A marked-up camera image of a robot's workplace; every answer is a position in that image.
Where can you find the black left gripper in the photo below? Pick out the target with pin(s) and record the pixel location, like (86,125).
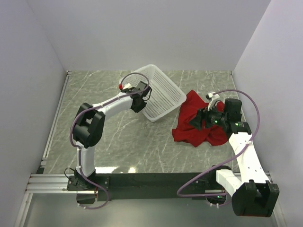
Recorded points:
(138,109)

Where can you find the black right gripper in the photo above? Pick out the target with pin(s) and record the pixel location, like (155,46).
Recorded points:
(197,121)

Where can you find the white plastic basket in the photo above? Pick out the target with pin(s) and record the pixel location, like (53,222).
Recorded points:
(165,96)

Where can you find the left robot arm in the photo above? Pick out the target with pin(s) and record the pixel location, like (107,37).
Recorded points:
(87,127)

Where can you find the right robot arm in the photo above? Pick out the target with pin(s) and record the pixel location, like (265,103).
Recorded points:
(254,194)

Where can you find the black base beam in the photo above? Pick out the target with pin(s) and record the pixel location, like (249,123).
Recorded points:
(154,185)

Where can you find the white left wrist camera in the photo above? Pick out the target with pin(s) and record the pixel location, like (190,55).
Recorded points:
(125,86)

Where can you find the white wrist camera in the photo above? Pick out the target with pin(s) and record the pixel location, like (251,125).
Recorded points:
(125,86)
(213,99)

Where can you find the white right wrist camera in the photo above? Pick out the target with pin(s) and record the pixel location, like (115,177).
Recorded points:
(213,99)

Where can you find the aluminium frame rail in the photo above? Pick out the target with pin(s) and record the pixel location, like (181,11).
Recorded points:
(49,183)

